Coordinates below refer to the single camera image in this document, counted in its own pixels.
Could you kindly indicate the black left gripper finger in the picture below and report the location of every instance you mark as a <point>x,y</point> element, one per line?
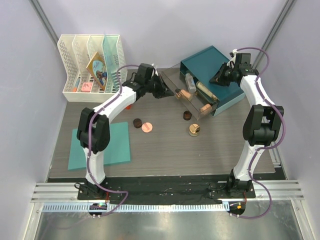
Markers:
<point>163,94</point>
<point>165,90</point>

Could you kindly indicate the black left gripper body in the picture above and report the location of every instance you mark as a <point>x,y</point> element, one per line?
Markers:
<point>155,85</point>

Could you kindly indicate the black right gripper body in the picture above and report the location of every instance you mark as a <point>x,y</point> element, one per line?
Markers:
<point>224,77</point>

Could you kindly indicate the peach foundation bottle black cap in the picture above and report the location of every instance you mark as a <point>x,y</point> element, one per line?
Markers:
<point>183,94</point>

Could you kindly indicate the clear rectangular bottle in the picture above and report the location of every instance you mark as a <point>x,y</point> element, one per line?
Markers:
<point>190,83</point>

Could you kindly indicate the cream gold pump bottle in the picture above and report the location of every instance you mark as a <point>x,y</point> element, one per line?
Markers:
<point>205,93</point>

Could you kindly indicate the clear smoked drawer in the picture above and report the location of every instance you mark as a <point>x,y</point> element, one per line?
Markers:
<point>217,105</point>
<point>195,96</point>

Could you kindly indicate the small beige concealer tube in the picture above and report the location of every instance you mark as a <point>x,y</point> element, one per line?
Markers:
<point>207,109</point>

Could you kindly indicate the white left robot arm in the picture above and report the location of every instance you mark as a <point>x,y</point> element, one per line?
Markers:
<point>94,135</point>

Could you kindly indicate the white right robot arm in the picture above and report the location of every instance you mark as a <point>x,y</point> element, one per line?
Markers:
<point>262,125</point>

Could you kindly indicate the teal drawer cabinet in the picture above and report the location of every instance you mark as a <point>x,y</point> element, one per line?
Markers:
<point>203,65</point>

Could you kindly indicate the dark amber round jar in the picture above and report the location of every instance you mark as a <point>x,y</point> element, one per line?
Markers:
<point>187,115</point>

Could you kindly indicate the pink round compact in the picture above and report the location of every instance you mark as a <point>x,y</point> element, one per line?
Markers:
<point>147,127</point>

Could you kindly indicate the illustrated picture book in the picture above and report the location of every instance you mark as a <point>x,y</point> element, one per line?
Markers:
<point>97,68</point>

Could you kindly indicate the pink square eraser box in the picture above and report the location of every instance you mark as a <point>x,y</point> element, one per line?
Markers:
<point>86,87</point>

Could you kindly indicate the white mesh file organizer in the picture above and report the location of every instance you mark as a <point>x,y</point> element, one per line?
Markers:
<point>76,50</point>

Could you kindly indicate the orange blue marker pen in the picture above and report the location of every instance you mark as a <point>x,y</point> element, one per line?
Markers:
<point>76,85</point>

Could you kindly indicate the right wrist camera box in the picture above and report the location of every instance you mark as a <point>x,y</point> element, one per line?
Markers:
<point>243,61</point>

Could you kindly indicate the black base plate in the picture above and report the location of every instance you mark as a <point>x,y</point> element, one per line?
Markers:
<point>169,190</point>

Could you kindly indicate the aluminium front rail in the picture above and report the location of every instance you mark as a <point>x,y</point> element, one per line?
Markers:
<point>63,197</point>

